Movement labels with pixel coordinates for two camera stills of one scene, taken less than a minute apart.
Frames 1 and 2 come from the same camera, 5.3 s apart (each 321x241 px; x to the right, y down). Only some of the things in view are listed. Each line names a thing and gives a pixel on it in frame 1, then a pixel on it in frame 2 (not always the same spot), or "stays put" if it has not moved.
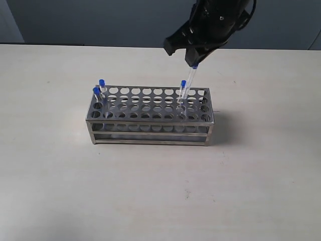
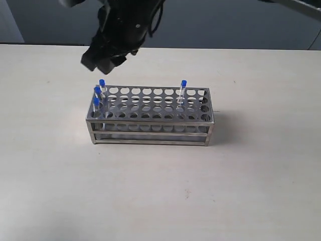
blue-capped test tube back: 183,87 stays put
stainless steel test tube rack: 135,114 stays put
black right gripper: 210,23 to 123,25
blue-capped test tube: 192,74 to 96,106
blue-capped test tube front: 97,93 stays put
